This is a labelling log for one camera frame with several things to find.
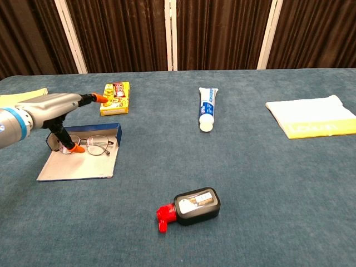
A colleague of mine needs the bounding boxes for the dark brown curtain panel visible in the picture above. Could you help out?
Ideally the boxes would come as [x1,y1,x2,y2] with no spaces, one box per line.
[266,0,356,70]
[176,0,273,71]
[65,0,169,74]
[0,0,78,81]

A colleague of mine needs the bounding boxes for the white frame post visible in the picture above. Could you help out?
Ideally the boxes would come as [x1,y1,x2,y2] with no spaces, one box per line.
[54,0,88,75]
[164,0,179,72]
[256,0,279,70]

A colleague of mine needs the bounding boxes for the white blue toothpaste tube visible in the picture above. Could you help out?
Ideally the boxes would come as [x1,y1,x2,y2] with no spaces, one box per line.
[198,87,219,133]

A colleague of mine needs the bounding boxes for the pale yellow spiral notebook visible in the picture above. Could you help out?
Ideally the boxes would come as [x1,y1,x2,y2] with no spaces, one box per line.
[0,87,48,108]

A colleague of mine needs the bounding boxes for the blue grey box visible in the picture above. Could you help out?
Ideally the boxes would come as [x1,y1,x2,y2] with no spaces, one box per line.
[36,123,123,182]

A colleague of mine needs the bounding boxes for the wire-rimmed eyeglasses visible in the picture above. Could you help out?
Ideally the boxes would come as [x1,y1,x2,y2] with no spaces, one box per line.
[58,135,115,156]

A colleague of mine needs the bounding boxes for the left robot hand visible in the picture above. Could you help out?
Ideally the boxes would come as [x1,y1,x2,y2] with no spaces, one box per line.
[16,92,109,154]

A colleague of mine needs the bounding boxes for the yellow red snack box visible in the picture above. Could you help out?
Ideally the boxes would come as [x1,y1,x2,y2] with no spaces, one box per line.
[99,81,131,116]

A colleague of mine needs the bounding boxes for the black bottle red cap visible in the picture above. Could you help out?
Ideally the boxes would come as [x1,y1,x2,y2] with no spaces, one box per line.
[155,187,222,234]

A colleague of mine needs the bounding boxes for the white yellow folded cloth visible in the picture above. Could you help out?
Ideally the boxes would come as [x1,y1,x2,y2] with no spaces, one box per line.
[265,95,356,140]

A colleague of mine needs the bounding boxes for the teal table mat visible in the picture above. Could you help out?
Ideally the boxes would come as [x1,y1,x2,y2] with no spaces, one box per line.
[0,68,356,267]

